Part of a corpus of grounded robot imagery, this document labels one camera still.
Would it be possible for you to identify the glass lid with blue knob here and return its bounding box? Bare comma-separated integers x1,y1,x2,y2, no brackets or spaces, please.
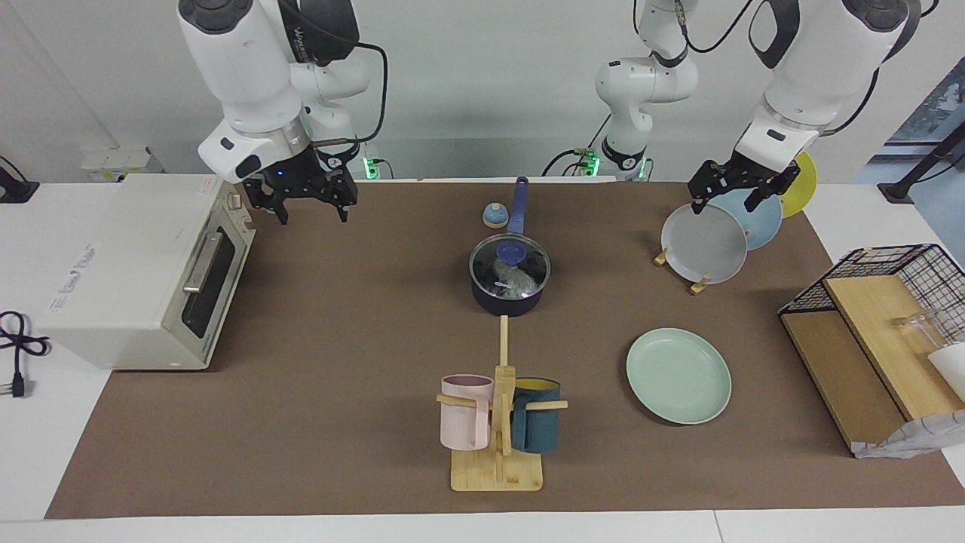
469,234,552,298

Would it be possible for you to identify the light blue plate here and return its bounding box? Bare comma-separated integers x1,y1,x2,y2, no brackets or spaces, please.
709,187,783,251

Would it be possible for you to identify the grey plate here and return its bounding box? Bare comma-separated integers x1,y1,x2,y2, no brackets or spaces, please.
661,202,749,286

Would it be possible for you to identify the yellow plate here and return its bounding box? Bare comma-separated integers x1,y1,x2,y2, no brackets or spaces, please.
780,151,818,219

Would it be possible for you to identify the wooden plate rack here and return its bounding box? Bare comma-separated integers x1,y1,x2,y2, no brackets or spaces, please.
654,245,713,295

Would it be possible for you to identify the light green plate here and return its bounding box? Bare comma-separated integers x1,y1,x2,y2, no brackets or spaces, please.
626,327,733,425

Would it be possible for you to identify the black angled stand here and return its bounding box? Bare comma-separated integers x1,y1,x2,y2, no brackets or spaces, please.
878,121,965,204

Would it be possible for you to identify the cream toaster oven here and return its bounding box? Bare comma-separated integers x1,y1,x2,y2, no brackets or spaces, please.
34,173,256,370

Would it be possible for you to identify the clear glass cup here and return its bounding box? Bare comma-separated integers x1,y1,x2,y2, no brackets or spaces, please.
896,311,945,349

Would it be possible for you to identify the brown table mat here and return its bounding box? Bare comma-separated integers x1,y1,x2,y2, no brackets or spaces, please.
45,181,965,520

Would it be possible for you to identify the pink mug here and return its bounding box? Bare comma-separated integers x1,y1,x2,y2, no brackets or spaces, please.
440,374,495,452

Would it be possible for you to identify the white cup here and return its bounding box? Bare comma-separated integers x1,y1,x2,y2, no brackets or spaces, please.
927,343,965,400

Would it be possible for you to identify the black desk clamp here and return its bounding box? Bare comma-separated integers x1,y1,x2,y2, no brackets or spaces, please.
0,155,40,204

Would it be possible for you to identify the teal mug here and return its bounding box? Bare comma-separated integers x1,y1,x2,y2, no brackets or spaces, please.
510,377,562,454

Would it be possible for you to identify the marble patterned sheet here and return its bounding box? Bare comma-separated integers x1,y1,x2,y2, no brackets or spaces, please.
852,410,965,459

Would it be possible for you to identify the wooden mug tree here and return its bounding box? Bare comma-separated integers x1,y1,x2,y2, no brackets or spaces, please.
436,315,568,492

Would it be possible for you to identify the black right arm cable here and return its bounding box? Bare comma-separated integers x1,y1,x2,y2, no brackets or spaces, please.
313,41,389,149

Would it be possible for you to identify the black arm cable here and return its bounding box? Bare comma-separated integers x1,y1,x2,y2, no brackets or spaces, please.
675,0,758,55
313,41,389,149

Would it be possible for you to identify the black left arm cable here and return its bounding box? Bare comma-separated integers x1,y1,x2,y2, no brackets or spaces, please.
675,0,758,55

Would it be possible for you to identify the wooden shelf with wire basket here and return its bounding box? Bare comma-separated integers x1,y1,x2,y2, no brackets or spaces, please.
778,244,965,453

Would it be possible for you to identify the white wall socket box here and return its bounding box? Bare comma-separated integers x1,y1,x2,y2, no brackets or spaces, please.
81,147,152,183

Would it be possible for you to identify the dark pot with blue handle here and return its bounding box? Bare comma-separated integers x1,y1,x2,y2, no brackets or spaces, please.
469,176,552,318

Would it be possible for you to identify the black power cable with plug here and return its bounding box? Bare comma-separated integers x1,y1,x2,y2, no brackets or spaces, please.
0,311,51,399

